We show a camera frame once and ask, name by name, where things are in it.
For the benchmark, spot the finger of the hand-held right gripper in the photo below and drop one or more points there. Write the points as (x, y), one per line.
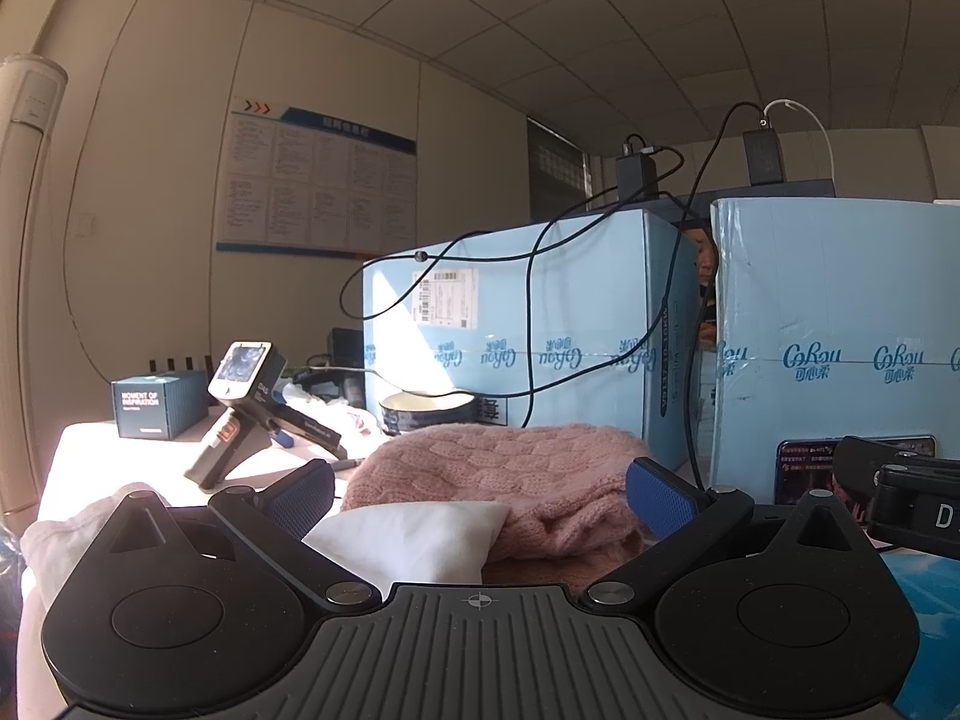
(855, 457)

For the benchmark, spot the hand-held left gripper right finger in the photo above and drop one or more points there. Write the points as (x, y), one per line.
(660, 495)

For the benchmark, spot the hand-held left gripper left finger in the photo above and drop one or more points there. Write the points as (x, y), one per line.
(300, 491)

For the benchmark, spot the black smartphone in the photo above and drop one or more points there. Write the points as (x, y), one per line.
(806, 469)

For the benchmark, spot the white crumpled tissue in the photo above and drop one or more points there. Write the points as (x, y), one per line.
(322, 412)

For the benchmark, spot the blue printed mouse mat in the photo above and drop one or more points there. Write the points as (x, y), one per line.
(930, 615)

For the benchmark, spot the grey hand-held device with screen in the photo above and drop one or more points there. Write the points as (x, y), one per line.
(247, 375)

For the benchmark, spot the blue and white bowl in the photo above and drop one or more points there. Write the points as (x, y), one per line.
(420, 416)

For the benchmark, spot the black desk device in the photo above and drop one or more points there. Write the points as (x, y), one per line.
(345, 349)

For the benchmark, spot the pink knitted sweater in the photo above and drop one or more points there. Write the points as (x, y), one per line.
(510, 472)

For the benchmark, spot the small dark teal box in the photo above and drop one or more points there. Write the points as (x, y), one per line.
(157, 405)

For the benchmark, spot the large light blue cardboard box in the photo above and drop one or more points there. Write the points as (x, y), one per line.
(825, 277)

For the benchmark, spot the small light blue cardboard box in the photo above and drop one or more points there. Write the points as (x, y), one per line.
(570, 277)

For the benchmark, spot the white crumpled cloth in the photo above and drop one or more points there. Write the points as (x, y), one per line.
(67, 540)

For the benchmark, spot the black power adapter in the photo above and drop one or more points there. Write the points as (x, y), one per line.
(637, 176)
(763, 157)

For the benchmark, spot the dark window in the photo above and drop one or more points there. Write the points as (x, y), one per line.
(555, 165)

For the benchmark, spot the white standing air conditioner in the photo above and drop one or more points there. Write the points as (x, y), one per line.
(26, 240)

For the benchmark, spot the wall notice board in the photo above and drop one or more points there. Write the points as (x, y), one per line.
(315, 180)

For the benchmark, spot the white wall switch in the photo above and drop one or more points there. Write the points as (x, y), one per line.
(86, 225)

